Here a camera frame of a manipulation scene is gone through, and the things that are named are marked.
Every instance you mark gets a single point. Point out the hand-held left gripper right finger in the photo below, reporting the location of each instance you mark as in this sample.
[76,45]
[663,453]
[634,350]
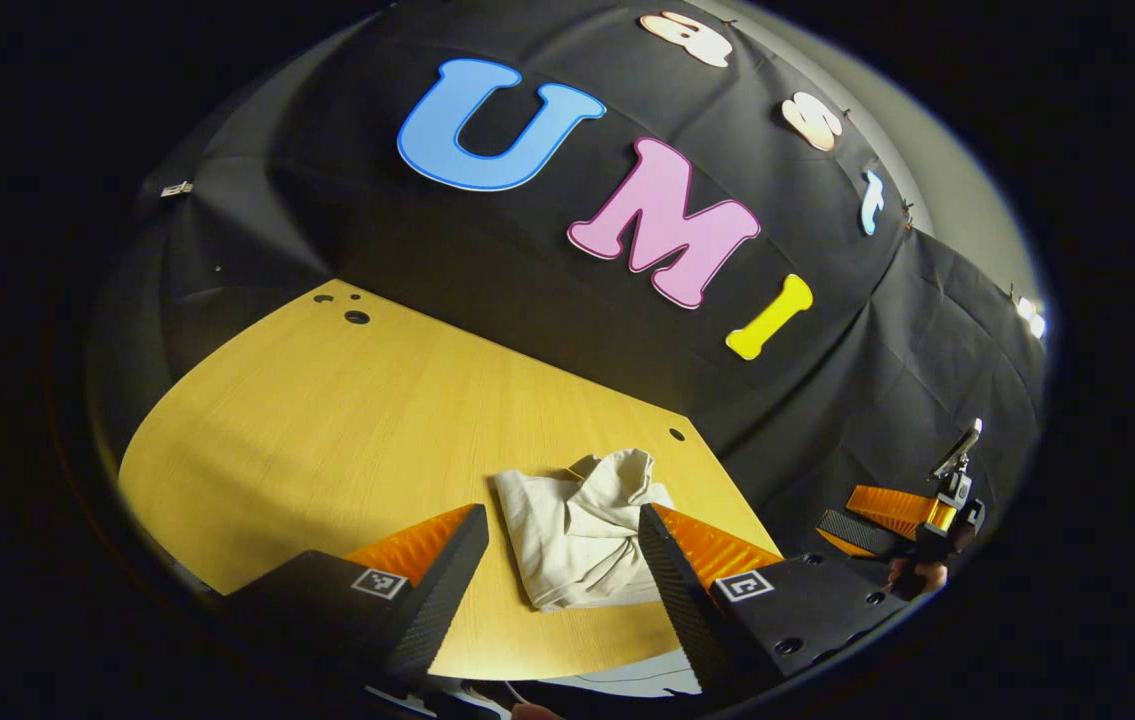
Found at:
[677,600]

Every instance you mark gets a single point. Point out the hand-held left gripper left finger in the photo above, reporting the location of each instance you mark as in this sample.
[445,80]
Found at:
[442,600]

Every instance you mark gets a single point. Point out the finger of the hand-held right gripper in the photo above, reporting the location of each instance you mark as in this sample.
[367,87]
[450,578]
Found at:
[897,507]
[862,530]

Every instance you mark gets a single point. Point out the white jeans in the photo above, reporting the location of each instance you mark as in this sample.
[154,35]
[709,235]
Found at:
[577,540]

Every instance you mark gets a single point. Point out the ceiling light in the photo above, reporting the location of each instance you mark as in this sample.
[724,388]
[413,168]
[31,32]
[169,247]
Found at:
[1030,315]

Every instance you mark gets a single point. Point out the white cloth clip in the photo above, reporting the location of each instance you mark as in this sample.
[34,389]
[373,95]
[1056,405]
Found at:
[177,188]

